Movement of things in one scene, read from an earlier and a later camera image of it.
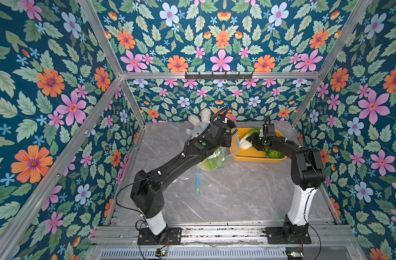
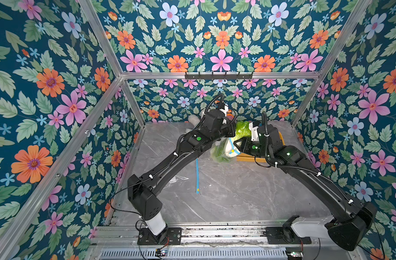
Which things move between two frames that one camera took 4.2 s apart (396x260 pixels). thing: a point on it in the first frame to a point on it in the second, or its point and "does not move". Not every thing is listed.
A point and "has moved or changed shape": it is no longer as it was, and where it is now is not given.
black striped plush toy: [230, 116] does not move
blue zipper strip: [198, 183] does not move
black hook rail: [218, 77] does not move
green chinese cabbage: [245, 144] has moved or changed shape
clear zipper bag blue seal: [216, 161] has moved or changed shape
